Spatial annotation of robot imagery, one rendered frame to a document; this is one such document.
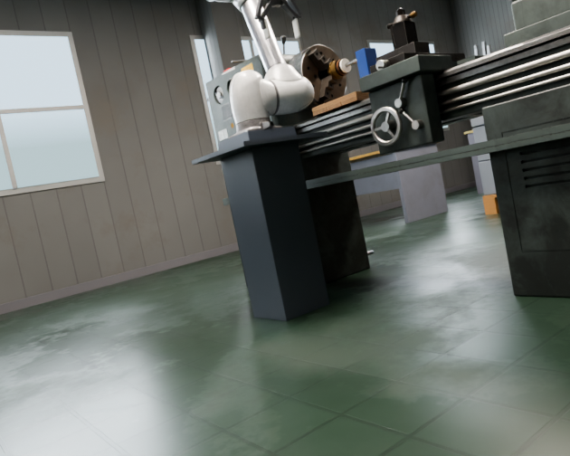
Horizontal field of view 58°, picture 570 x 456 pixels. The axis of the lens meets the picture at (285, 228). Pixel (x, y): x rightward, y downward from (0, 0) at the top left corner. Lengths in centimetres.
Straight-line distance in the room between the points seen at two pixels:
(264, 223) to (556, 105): 113
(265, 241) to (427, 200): 338
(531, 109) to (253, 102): 107
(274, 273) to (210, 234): 351
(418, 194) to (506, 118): 339
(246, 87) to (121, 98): 332
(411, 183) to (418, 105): 314
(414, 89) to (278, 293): 98
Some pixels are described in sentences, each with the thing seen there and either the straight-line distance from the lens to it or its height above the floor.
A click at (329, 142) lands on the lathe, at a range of 261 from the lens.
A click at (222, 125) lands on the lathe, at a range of 312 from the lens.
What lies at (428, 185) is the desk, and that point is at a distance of 541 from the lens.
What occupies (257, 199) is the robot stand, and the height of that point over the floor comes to 52.
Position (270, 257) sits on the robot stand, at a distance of 216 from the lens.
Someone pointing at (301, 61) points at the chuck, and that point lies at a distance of 272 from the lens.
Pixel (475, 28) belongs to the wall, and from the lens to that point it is 935.
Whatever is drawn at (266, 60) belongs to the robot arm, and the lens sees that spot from 249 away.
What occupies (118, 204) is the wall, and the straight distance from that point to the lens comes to 526.
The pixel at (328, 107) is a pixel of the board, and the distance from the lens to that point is 253.
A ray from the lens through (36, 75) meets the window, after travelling 530.
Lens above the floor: 53
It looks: 4 degrees down
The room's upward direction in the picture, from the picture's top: 11 degrees counter-clockwise
